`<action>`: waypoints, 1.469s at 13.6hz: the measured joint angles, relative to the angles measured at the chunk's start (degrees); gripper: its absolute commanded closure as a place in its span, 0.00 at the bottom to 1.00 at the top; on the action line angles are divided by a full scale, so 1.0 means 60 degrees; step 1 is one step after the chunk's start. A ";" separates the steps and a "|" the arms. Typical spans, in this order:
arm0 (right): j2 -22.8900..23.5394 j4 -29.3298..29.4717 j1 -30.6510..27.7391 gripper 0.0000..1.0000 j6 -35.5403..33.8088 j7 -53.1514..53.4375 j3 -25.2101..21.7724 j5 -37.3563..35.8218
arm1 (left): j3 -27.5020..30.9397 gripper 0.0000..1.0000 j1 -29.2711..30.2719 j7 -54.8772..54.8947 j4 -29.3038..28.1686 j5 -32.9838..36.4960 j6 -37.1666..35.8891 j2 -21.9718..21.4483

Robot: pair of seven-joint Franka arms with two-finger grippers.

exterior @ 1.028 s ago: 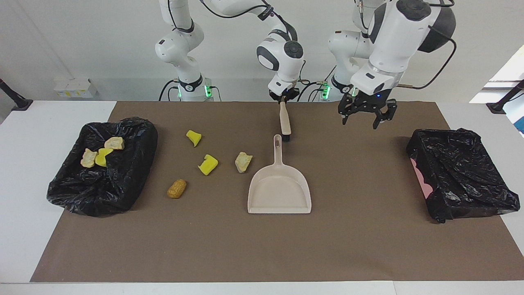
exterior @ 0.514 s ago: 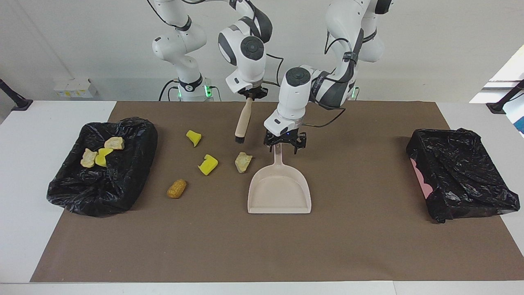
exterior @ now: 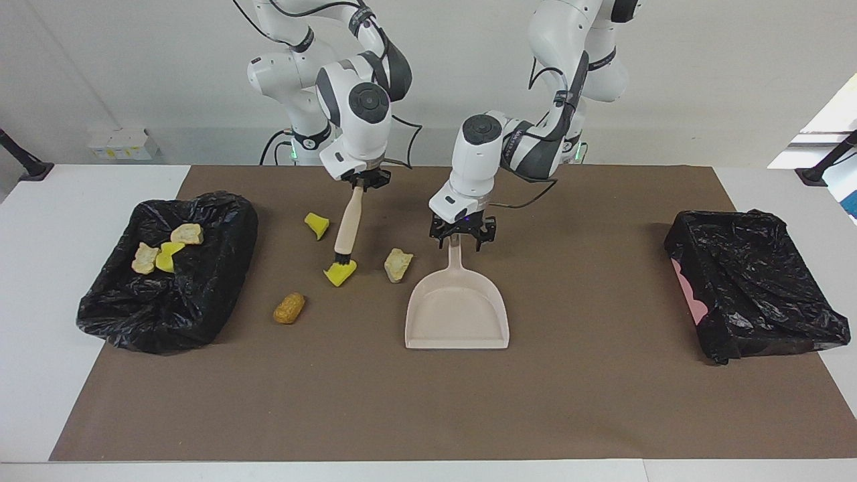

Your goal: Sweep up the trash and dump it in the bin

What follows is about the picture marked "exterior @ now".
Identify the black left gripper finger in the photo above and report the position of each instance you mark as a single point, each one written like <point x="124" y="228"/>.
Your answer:
<point x="438" y="234"/>
<point x="485" y="234"/>

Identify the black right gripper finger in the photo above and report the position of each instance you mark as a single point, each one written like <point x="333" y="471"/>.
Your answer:
<point x="348" y="182"/>
<point x="384" y="179"/>

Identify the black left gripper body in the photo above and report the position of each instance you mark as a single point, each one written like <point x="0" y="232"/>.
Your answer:
<point x="463" y="221"/>

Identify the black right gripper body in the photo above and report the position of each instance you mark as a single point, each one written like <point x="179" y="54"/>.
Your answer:
<point x="366" y="179"/>

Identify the beige hand brush black bristles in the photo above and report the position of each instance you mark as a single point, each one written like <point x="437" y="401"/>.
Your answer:
<point x="349" y="221"/>

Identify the greenish beige bread chunk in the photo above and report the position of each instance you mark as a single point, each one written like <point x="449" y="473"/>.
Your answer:
<point x="398" y="265"/>

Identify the yellow sponge wedge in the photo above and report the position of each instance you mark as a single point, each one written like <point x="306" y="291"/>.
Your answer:
<point x="317" y="225"/>

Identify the beige plastic dustpan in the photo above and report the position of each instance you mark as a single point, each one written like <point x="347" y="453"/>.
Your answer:
<point x="455" y="314"/>

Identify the yellow notched sponge piece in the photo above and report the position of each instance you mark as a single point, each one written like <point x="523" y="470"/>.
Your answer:
<point x="340" y="275"/>

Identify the brown croquette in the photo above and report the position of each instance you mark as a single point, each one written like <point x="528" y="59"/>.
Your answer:
<point x="289" y="308"/>

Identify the orange striped bread piece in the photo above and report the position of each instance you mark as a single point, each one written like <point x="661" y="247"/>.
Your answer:
<point x="187" y="234"/>

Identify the yellow sponge chunk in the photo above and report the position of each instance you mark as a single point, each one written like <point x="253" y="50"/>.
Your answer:
<point x="166" y="258"/>

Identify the pale beige bread chunk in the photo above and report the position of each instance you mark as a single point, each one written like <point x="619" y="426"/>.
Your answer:
<point x="144" y="259"/>

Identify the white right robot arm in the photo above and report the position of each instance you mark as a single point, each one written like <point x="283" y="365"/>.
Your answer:
<point x="361" y="107"/>

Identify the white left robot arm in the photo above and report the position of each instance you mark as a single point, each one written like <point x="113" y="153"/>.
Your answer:
<point x="479" y="161"/>

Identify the bin wrapped in black bag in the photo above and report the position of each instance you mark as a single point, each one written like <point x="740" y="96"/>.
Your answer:
<point x="167" y="301"/>

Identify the pink bin with black bag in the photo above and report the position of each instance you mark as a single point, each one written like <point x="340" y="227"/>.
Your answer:
<point x="750" y="281"/>

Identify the brown paper table mat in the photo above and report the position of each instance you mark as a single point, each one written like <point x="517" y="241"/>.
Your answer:
<point x="428" y="402"/>

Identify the white side table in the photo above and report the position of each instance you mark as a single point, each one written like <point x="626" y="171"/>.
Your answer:
<point x="830" y="114"/>

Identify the white wall outlet box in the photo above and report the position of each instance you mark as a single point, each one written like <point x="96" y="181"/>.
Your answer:
<point x="124" y="144"/>

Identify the black camera stand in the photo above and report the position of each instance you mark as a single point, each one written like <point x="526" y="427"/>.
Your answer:
<point x="813" y="175"/>
<point x="30" y="167"/>

